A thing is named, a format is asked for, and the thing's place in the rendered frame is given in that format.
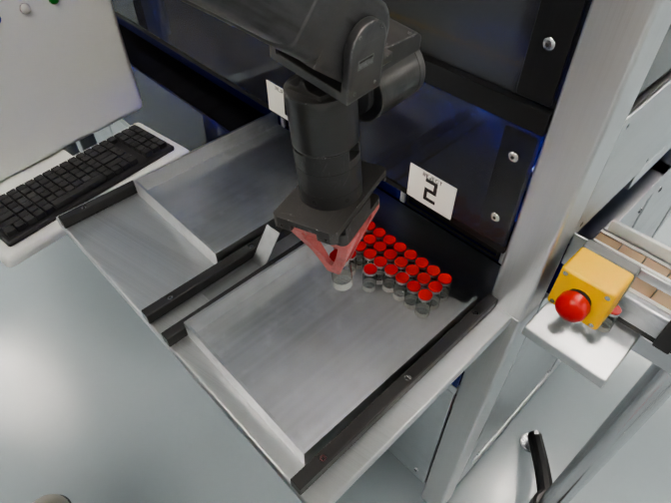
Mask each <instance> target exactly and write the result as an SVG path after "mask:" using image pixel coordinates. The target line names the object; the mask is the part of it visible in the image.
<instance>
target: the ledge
mask: <svg viewBox="0 0 671 503"><path fill-rule="evenodd" d="M521 333H522V334H523V335H524V336H526V337H527V338H529V339H530V340H531V341H533V342H534V343H536V344H537V345H539V346H540V347H542V348H543V349H545V350H546V351H547V352H549V353H550V354H552V355H553V356H555V357H556V358H558V359H559V360H560V361H562V362H563V363H565V364H566V365H568V366H569V367H571V368H572V369H573V370H575V371H576V372H578V373H579V374H581V375H582V376H584V377H585V378H587V379H588V380H589V381H591V382H592V383H594V384H595V385H597V386H598V387H600V388H602V387H603V385H604V384H605V383H606V381H607V380H608V379H609V377H610V376H611V375H612V373H613V372H614V371H615V370H616V368H617V367H618V366H619V364H620V363H621V362H622V360H623V359H624V358H625V356H626V355H627V354H628V352H629V351H630V350H631V348H632V347H633V346H634V344H635V343H636V342H637V340H638V339H639V338H640V335H639V334H638V333H636V332H634V331H633V330H631V329H629V328H628V327H626V326H624V325H623V324H621V323H620V322H618V321H616V322H615V323H614V325H613V326H612V328H611V329H610V331H609V332H601V331H599V330H598V329H592V328H591V327H589V326H587V325H586V324H584V323H583V322H581V321H579V322H572V323H566V322H564V321H563V320H562V319H561V318H560V315H559V314H558V313H557V311H556V309H555V305H554V304H553V303H551V302H550V301H548V302H547V304H546V305H545V306H544V307H543V308H542V309H541V310H540V311H539V312H538V313H537V314H536V315H535V316H534V317H532V318H531V319H530V320H529V321H528V322H527V323H526V325H525V326H524V328H523V330H522V332H521Z"/></svg>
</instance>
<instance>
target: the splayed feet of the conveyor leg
mask: <svg viewBox="0 0 671 503"><path fill-rule="evenodd" d="M519 441H520V445H521V447H522V448H523V449H524V450H525V451H526V452H529V453H531V457H532V462H533V467H534V472H535V479H536V487H537V492H536V493H535V494H534V496H533V497H532V498H531V499H530V501H529V503H540V498H541V497H542V496H543V494H544V493H545V492H546V491H547V489H548V488H549V487H550V486H551V485H552V477H551V471H550V466H549V462H548V458H547V454H546V450H545V446H544V442H543V438H542V434H541V433H540V432H539V431H537V430H535V431H534V430H533V431H530V432H529V433H524V434H522V435H521V437H520V440H519Z"/></svg>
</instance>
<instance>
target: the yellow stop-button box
mask: <svg viewBox="0 0 671 503"><path fill-rule="evenodd" d="M640 270H641V266H639V265H638V264H636V263H634V262H632V261H630V260H628V259H627V258H625V257H623V256H621V255H619V254H617V253H616V252H614V251H611V250H609V249H607V248H606V247H604V246H602V245H600V244H598V243H597V242H595V241H593V240H588V241H587V242H586V243H585V244H584V245H583V247H582V248H581V249H580V250H579V251H578V252H577V253H576V254H575V255H574V256H573V257H572V258H571V259H570V260H569V261H568V262H567V263H566V264H565V265H564V266H563V267H562V269H561V271H560V273H559V275H558V277H557V279H556V282H555V284H554V286H553V288H552V290H551V292H550V294H549V296H548V300H549V301H550V302H551V303H553V304H554V305H555V301H556V299H557V298H558V297H559V296H560V295H561V294H562V293H563V292H564V291H566V290H574V291H577V292H579V293H581V294H582V295H583V296H584V297H585V298H586V299H587V300H588V302H589V304H590V308H591V309H590V312H589V314H588V315H587V316H586V317H585V318H584V319H583V320H582V321H581V322H583V323H584V324H586V325H587V326H589V327H591V328H592V329H597V328H598V327H599V326H600V325H601V324H602V322H603V321H604V320H605V319H606V318H607V316H608V315H609V314H610V313H611V312H612V310H613V309H614V308H615V307H616V306H617V305H618V303H619V302H620V301H621V299H622V298H623V296H624V295H625V293H626V292H627V290H628V288H629V287H630V285H631V284H632V282H633V281H634V279H635V277H636V276H637V274H638V273H639V271H640Z"/></svg>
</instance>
